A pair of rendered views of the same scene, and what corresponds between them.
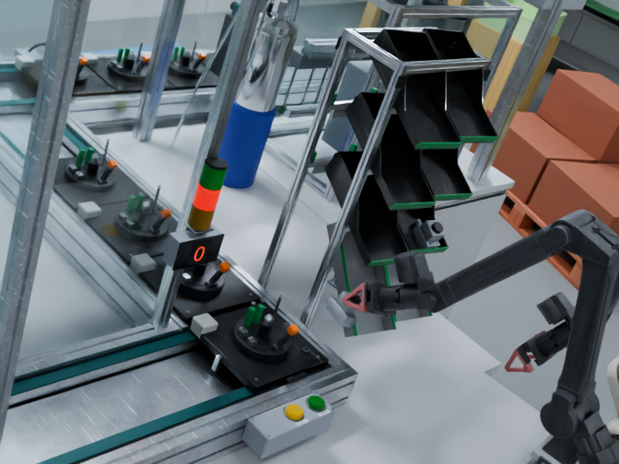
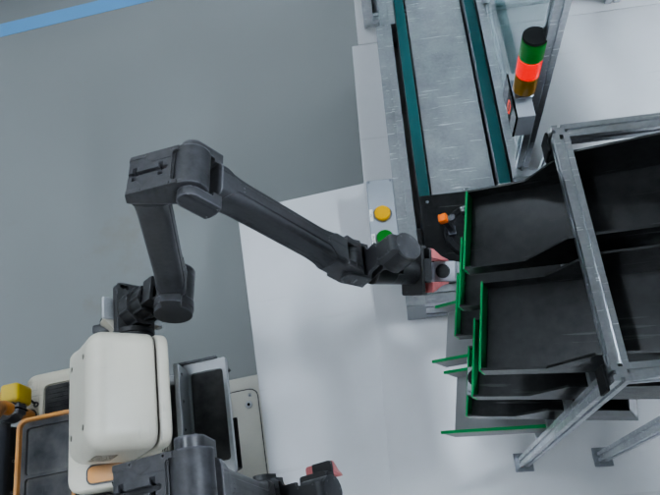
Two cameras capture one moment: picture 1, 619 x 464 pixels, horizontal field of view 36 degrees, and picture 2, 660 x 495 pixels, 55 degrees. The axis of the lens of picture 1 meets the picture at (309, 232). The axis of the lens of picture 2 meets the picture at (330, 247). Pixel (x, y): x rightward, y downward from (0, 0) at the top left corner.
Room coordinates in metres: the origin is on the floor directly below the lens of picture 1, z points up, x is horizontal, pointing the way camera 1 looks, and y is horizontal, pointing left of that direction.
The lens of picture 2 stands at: (2.29, -0.55, 2.39)
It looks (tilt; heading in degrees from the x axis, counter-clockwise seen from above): 63 degrees down; 156
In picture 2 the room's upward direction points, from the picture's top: 18 degrees counter-clockwise
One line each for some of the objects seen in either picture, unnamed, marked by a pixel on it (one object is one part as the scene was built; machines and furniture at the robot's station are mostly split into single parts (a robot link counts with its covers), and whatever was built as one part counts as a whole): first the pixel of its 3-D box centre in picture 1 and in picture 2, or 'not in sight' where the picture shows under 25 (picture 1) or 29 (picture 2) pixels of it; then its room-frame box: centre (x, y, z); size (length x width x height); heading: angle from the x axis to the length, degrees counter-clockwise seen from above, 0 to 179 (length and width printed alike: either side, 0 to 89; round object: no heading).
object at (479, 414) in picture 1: (364, 415); (392, 337); (1.88, -0.28, 0.84); 0.90 x 0.70 x 0.03; 150
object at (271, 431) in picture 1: (289, 423); (383, 219); (1.65, -0.10, 0.93); 0.21 x 0.07 x 0.06; 143
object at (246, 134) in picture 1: (241, 140); not in sight; (2.80, 0.31, 1.00); 0.16 x 0.16 x 0.27
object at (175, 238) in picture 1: (202, 212); (526, 78); (1.76, 0.23, 1.29); 0.12 x 0.05 x 0.25; 143
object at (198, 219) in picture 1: (201, 214); (525, 80); (1.76, 0.23, 1.29); 0.05 x 0.05 x 0.05
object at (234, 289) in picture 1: (200, 265); not in sight; (2.00, 0.23, 1.01); 0.24 x 0.24 x 0.13; 53
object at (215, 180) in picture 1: (213, 174); (532, 46); (1.76, 0.23, 1.39); 0.05 x 0.05 x 0.05
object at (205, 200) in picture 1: (206, 194); (529, 64); (1.76, 0.23, 1.34); 0.05 x 0.05 x 0.05
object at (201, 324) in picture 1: (204, 326); not in sight; (1.83, 0.16, 0.97); 0.05 x 0.05 x 0.04; 53
